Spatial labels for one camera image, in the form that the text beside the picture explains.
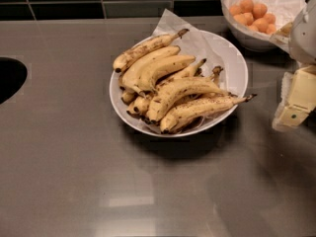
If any long banana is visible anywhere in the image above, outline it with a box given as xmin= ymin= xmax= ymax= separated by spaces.
xmin=146 ymin=77 xmax=229 ymax=123

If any front spotted banana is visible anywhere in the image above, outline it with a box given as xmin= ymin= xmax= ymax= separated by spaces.
xmin=160 ymin=94 xmax=256 ymax=134

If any orange fruit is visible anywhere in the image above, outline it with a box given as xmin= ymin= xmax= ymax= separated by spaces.
xmin=253 ymin=18 xmax=269 ymax=33
xmin=252 ymin=3 xmax=268 ymax=19
xmin=264 ymin=13 xmax=276 ymax=24
xmin=239 ymin=0 xmax=254 ymax=13

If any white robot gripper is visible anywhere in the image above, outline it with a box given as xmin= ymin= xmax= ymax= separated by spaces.
xmin=272 ymin=0 xmax=316 ymax=132

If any short banana stub left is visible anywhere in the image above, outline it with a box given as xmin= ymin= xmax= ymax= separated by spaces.
xmin=120 ymin=91 xmax=136 ymax=105

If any small banana behind middle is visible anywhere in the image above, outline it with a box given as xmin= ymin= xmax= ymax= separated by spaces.
xmin=156 ymin=58 xmax=206 ymax=87

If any top spotted banana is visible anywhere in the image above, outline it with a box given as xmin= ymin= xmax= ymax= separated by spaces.
xmin=113 ymin=29 xmax=189 ymax=73

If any orange fruit far right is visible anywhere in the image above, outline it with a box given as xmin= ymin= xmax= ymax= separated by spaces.
xmin=264 ymin=13 xmax=276 ymax=24

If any orange fruit centre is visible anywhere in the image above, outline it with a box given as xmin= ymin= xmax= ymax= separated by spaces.
xmin=253 ymin=18 xmax=269 ymax=33

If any orange fruit top right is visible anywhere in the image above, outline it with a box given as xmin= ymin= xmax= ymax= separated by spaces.
xmin=252 ymin=3 xmax=268 ymax=19

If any large white banana bowl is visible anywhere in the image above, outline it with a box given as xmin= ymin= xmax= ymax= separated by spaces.
xmin=109 ymin=30 xmax=248 ymax=138

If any short banana lower left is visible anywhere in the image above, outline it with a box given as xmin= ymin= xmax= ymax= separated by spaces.
xmin=133 ymin=95 xmax=152 ymax=115

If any spotted banana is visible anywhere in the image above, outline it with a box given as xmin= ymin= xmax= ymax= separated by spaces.
xmin=113 ymin=29 xmax=189 ymax=73
xmin=160 ymin=94 xmax=256 ymax=134

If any orange fruit top left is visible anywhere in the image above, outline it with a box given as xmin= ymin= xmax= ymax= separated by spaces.
xmin=239 ymin=0 xmax=254 ymax=13

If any white bowl of oranges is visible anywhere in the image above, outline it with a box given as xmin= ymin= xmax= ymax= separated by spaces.
xmin=220 ymin=0 xmax=306 ymax=52

